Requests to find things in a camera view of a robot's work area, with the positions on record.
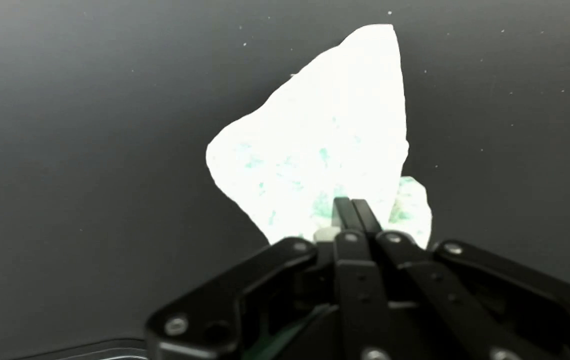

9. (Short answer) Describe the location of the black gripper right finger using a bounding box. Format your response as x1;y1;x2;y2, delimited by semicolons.
352;199;570;360

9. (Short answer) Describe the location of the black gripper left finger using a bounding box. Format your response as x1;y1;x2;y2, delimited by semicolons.
144;197;394;360

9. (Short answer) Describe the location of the white cloth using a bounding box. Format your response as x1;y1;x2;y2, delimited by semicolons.
204;22;435;250

